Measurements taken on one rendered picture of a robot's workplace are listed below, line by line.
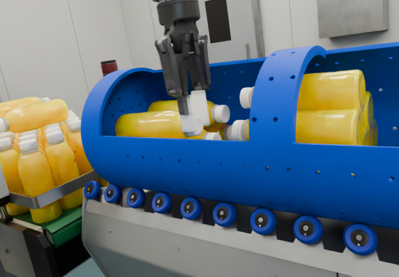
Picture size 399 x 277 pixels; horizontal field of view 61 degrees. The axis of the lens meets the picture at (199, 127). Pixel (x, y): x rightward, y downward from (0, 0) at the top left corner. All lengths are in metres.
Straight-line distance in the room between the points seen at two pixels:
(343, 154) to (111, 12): 5.73
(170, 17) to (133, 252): 0.50
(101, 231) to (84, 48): 4.92
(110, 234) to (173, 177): 0.28
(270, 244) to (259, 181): 0.13
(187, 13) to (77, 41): 5.05
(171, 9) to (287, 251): 0.44
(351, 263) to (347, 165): 0.17
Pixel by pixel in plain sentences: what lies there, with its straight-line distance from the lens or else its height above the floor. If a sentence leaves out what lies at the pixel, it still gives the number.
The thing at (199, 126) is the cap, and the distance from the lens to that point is 0.66.
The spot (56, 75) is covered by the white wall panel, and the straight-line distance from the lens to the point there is 5.40.
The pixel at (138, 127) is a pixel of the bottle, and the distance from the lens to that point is 0.71.
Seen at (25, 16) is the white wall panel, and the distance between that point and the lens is 5.35.
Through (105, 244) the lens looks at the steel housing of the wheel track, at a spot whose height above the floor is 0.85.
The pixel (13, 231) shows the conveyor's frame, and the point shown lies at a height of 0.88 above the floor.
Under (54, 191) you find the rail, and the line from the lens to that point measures 0.91.
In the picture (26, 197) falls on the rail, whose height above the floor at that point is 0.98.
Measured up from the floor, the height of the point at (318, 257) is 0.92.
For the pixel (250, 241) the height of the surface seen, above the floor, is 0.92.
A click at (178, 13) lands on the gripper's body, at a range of 0.61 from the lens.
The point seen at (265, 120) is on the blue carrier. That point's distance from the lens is 0.49.
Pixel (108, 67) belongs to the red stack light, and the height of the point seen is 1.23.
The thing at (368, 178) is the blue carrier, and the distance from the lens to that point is 0.47.
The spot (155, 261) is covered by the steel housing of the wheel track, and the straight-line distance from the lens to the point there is 0.76.
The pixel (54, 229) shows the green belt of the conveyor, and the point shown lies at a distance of 0.91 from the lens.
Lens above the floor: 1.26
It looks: 13 degrees down
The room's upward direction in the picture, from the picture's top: 9 degrees counter-clockwise
